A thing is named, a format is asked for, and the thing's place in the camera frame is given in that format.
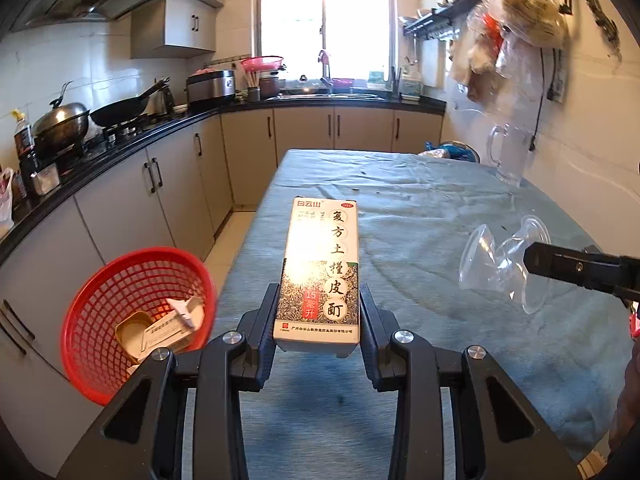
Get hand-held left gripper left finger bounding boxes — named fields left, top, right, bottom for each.
left=57, top=282, right=281, bottom=480

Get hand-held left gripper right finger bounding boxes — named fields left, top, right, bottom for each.
left=359, top=285, right=583, bottom=480

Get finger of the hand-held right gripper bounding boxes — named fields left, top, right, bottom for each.
left=522, top=241, right=640, bottom=306

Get crushed clear plastic cup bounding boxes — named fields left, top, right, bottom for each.
left=457, top=215, right=552, bottom=315

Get white printed medicine box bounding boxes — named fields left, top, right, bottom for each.
left=274, top=197, right=362, bottom=356

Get red plastic mesh basket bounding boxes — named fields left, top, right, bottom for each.
left=61, top=246, right=217, bottom=407

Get white folded paper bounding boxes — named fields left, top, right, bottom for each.
left=165, top=296, right=206, bottom=332

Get small white paper carton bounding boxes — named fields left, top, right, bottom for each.
left=142, top=316, right=193, bottom=348

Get clear glass pitcher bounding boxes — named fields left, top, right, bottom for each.
left=486, top=122, right=536, bottom=187

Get boxes inside basket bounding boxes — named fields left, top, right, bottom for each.
left=115, top=310, right=198, bottom=365

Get grey tablecloth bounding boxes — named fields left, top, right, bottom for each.
left=192, top=149, right=636, bottom=480

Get blue plastic bag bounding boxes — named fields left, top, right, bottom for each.
left=417, top=141, right=481, bottom=165

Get beige lower kitchen cabinets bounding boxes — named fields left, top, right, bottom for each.
left=0, top=107, right=446, bottom=461

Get hanging clear plastic bags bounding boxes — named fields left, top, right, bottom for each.
left=447, top=5, right=546, bottom=106

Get black kitchen countertop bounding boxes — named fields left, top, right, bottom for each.
left=0, top=95, right=447, bottom=266

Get gas stove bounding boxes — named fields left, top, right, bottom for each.
left=55, top=112, right=171, bottom=161

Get pan with glass lid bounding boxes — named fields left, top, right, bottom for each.
left=280, top=75, right=323, bottom=98

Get silver black rice cooker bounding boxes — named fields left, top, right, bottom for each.
left=186, top=69, right=236, bottom=108

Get steel kettle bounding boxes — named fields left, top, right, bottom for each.
left=149, top=85, right=175, bottom=115

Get hanging black utensils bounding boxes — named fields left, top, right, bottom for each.
left=580, top=0, right=623, bottom=61

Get clear bag with beige contents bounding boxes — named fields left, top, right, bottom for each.
left=500, top=0, right=571, bottom=50

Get black wok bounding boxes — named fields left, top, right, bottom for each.
left=90, top=77, right=171, bottom=128

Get steel seasoning container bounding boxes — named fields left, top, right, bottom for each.
left=31, top=162, right=61, bottom=195

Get red colander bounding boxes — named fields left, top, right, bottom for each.
left=241, top=55, right=285, bottom=73

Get sink faucet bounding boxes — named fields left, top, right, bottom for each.
left=317, top=50, right=335, bottom=86

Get dark sauce bottle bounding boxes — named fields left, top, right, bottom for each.
left=19, top=152, right=38, bottom=196

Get white knotted plastic bag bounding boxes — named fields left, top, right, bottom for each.
left=0, top=167, right=15, bottom=238

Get steel lidded wok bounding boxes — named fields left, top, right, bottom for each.
left=31, top=81, right=92, bottom=153

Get dark bottle with yellow cap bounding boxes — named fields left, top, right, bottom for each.
left=11, top=109, right=37, bottom=161

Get window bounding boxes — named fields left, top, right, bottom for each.
left=257, top=0, right=401, bottom=88

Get black power cord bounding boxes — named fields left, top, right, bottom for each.
left=529, top=45, right=569, bottom=153

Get black wall rack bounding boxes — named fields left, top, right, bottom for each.
left=402, top=0, right=483, bottom=41

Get small beige wall cabinet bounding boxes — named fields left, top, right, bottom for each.
left=131, top=0, right=217, bottom=58

